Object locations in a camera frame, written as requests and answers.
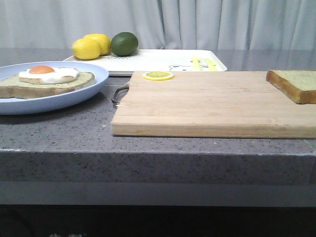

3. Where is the green lime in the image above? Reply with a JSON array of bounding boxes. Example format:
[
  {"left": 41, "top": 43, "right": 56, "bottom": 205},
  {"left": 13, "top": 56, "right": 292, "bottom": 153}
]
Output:
[{"left": 111, "top": 32, "right": 139, "bottom": 56}]

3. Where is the bread slice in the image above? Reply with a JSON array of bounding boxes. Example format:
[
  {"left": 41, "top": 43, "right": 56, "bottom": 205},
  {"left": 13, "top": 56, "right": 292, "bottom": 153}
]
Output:
[
  {"left": 266, "top": 70, "right": 316, "bottom": 104},
  {"left": 0, "top": 72, "right": 96, "bottom": 99}
]

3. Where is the fried egg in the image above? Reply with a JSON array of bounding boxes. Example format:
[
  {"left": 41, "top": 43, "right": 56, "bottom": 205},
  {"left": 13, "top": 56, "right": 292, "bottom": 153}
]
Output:
[{"left": 18, "top": 65, "right": 79, "bottom": 84}]

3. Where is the white tray with bear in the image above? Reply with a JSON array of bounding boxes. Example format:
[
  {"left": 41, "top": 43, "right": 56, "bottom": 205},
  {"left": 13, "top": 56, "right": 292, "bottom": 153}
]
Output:
[{"left": 62, "top": 49, "right": 228, "bottom": 77}]

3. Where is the wooden cutting board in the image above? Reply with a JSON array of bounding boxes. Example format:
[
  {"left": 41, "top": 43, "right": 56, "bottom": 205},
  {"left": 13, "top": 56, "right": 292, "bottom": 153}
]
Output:
[{"left": 111, "top": 71, "right": 316, "bottom": 138}]

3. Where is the grey curtain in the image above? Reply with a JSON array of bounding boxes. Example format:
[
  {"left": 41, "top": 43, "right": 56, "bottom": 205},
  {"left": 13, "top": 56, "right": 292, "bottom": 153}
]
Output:
[{"left": 0, "top": 0, "right": 316, "bottom": 50}]

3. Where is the yellow lemon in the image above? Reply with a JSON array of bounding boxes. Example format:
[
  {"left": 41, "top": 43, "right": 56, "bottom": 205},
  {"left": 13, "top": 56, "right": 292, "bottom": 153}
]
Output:
[
  {"left": 72, "top": 38, "right": 101, "bottom": 60},
  {"left": 83, "top": 33, "right": 111, "bottom": 56}
]

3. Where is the light blue plate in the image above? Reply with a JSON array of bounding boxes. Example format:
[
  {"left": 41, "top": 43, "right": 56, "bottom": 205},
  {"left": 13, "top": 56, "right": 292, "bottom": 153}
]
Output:
[{"left": 0, "top": 61, "right": 109, "bottom": 115}]

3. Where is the metal cutting board handle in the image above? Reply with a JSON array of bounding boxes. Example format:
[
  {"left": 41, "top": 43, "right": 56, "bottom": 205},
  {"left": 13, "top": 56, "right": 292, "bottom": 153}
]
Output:
[{"left": 112, "top": 83, "right": 129, "bottom": 105}]

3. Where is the rear yellow lemon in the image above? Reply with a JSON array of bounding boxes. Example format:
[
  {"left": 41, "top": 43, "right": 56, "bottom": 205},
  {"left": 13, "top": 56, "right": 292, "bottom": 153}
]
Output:
[{"left": 83, "top": 33, "right": 111, "bottom": 56}]

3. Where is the lemon slice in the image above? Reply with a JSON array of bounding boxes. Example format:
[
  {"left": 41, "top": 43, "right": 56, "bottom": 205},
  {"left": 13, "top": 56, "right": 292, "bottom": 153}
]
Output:
[{"left": 143, "top": 71, "right": 174, "bottom": 81}]

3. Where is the front yellow lemon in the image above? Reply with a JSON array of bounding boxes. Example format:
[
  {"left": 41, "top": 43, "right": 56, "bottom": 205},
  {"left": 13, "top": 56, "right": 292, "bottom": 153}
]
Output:
[{"left": 72, "top": 38, "right": 101, "bottom": 60}]

